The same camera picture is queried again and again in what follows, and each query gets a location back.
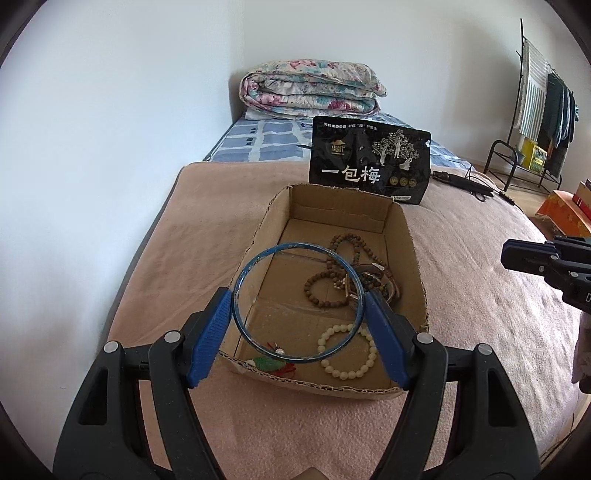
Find yellow box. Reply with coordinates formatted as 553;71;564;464
521;137;549;172

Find folded floral quilt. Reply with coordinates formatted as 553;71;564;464
239;58;387;118

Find striped towel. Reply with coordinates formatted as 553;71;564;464
516;39;550;137

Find black snack bag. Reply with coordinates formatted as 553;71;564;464
308;115;432;206

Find orange patterned box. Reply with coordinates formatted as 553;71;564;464
536;181;591;238

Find cardboard box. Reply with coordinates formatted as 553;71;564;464
217;183;430;401

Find black cable with controller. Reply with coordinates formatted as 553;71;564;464
464;164;525;210

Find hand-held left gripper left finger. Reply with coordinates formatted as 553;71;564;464
53;286;232;480

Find brown wooden bead necklace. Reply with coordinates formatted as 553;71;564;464
303;233;393;309

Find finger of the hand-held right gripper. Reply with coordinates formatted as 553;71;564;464
503;237;560;258
501;251;557;278

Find blue bangle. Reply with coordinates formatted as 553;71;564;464
232;242;363;364

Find dark hanging clothes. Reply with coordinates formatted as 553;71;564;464
538;71;580;174

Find white bead bracelet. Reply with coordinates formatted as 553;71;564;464
316;323;378;380

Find person's right hand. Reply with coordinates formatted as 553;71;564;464
571;323;591;385

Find black cable device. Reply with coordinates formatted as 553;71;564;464
431;170;495;197

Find red string jade pendant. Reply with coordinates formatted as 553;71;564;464
252;342;298;376

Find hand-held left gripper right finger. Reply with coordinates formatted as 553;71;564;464
362;291;541;480

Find black metal clothes rack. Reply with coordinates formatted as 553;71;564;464
485;18;580;195

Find pink blanket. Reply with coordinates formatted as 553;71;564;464
106;159;585;480

